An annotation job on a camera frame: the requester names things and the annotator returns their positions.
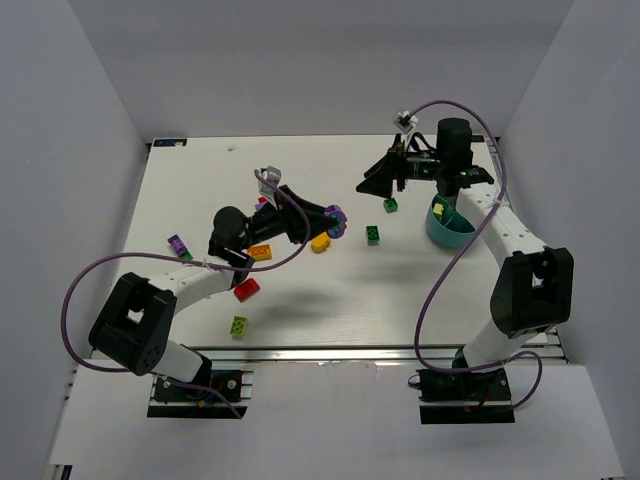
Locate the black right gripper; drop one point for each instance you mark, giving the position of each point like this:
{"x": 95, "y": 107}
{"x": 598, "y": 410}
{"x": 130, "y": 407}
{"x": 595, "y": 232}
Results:
{"x": 397, "y": 167}

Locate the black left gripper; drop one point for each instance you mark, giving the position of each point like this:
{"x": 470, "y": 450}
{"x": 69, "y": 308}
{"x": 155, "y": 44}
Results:
{"x": 291, "y": 215}

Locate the purple curved lego brick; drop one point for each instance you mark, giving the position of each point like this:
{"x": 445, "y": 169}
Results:
{"x": 339, "y": 229}

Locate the red curved lego brick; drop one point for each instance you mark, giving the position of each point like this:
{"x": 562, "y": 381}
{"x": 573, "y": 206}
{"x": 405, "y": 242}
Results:
{"x": 246, "y": 289}

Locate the lime rectangular lego brick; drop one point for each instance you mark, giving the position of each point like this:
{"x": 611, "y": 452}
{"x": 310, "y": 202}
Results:
{"x": 239, "y": 327}

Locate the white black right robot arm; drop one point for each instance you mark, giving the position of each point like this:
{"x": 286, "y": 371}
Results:
{"x": 534, "y": 287}

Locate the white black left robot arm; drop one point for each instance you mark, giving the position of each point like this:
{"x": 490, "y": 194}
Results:
{"x": 133, "y": 326}

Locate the yellow oval lego brick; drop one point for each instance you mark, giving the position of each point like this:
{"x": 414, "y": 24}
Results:
{"x": 320, "y": 243}

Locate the green lego with heart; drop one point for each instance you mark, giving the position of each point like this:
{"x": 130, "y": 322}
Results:
{"x": 390, "y": 205}

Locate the yellow long lego brick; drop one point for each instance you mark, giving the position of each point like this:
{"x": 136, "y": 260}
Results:
{"x": 260, "y": 253}

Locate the green rectangular lego brick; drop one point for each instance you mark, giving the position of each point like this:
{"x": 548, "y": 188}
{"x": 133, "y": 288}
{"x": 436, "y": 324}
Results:
{"x": 372, "y": 235}

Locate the teal round divided container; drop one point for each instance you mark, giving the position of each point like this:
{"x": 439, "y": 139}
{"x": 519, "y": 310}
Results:
{"x": 450, "y": 231}

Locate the blue label sticker left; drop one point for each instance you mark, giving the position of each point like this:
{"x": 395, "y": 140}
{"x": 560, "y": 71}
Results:
{"x": 169, "y": 142}

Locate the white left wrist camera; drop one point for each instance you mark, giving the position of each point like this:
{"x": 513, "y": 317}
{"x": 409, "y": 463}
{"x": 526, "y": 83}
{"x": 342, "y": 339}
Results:
{"x": 268, "y": 179}

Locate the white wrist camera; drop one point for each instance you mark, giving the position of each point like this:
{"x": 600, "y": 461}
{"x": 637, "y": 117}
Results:
{"x": 268, "y": 179}
{"x": 405, "y": 122}

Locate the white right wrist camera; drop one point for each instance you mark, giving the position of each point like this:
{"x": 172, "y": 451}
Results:
{"x": 405, "y": 122}

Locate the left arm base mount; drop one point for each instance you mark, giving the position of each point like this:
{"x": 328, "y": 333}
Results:
{"x": 227, "y": 397}

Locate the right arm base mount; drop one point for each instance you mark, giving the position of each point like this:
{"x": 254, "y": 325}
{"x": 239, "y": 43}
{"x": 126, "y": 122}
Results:
{"x": 463, "y": 399}

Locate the aluminium table edge rail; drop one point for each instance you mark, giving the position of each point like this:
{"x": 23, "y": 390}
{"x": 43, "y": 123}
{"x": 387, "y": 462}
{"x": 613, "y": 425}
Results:
{"x": 548, "y": 347}

